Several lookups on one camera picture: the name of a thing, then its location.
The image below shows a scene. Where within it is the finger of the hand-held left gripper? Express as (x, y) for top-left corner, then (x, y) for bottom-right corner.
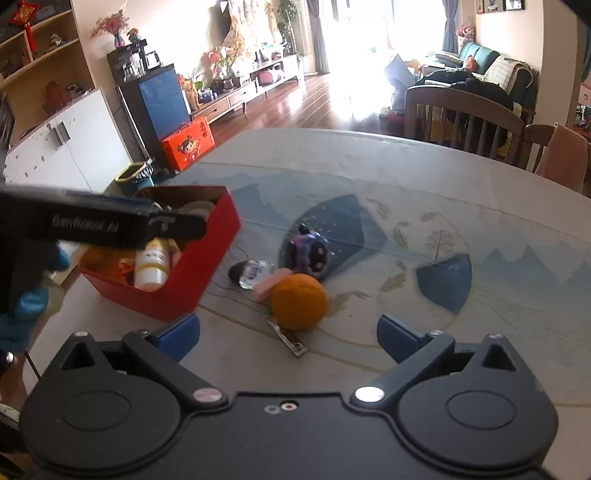
(139, 212), (208, 242)
(88, 192), (163, 217)

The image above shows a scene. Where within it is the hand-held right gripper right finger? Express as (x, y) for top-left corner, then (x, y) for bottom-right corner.
(348, 313), (521, 409)

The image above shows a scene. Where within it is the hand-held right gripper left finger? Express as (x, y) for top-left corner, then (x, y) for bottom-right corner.
(58, 313), (229, 409)

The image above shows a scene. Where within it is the tape roll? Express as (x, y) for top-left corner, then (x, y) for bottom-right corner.
(177, 200), (216, 221)

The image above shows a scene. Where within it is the red tin box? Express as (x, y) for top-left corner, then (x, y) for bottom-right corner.
(77, 185), (242, 323)

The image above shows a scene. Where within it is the white bottle yellow label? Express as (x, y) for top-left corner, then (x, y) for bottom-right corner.
(133, 237), (171, 293)

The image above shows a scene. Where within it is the small clear bottle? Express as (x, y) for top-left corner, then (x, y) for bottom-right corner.
(229, 259), (274, 291)

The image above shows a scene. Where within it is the pink eraser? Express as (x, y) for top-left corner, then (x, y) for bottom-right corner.
(255, 268), (293, 304)

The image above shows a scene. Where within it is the orange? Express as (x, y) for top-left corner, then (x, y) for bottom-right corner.
(270, 272), (328, 331)

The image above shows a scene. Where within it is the metal nail clipper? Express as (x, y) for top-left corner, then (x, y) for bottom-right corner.
(267, 319), (308, 357)

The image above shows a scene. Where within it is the purple black toy figure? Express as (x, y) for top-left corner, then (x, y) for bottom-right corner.
(288, 223), (330, 278)

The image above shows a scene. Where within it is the person's left hand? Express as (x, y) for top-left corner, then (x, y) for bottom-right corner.
(0, 242), (71, 354)

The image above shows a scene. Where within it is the blue trash bin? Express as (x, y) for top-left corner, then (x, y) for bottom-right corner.
(114, 161), (156, 190)

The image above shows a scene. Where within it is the white cabinet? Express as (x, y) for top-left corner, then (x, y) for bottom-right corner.
(4, 87), (135, 195)

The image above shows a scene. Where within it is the orange gift box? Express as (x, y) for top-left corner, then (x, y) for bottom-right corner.
(161, 116), (217, 173)

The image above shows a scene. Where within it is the black cabinet blue panel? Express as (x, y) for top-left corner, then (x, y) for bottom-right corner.
(119, 64), (193, 160)

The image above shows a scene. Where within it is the black water dispenser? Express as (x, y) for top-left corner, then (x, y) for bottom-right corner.
(106, 39), (165, 86)

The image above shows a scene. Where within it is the wooden television cabinet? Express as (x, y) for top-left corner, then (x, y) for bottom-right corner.
(189, 52), (306, 126)

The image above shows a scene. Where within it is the wooden shelf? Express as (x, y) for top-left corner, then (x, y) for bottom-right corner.
(0, 0), (96, 153)

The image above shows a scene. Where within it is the pink flower vase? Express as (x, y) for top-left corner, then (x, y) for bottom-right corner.
(89, 11), (130, 49)

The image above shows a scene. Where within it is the red knot ornament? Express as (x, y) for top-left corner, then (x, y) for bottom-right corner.
(8, 0), (40, 42)

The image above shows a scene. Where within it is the cloth covered television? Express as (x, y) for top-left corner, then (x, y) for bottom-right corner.
(216, 0), (278, 47)

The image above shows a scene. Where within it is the wooden chair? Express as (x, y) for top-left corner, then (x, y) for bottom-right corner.
(523, 122), (591, 195)
(404, 86), (527, 165)

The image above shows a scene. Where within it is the green potted plant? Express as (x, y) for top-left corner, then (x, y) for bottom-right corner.
(276, 0), (301, 56)

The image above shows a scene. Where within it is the pink cloth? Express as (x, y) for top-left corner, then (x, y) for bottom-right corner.
(535, 122), (590, 193)

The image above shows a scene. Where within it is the black jacket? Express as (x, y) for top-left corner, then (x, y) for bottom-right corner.
(415, 69), (516, 112)

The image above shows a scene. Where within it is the blue bag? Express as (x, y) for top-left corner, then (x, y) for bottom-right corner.
(384, 52), (419, 114)

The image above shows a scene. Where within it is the white blanket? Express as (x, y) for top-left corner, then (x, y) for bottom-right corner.
(482, 56), (532, 96)

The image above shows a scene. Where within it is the green sofa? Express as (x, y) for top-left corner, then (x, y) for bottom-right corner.
(415, 40), (539, 126)

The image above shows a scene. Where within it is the blue curtain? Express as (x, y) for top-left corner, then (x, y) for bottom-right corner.
(440, 0), (461, 54)

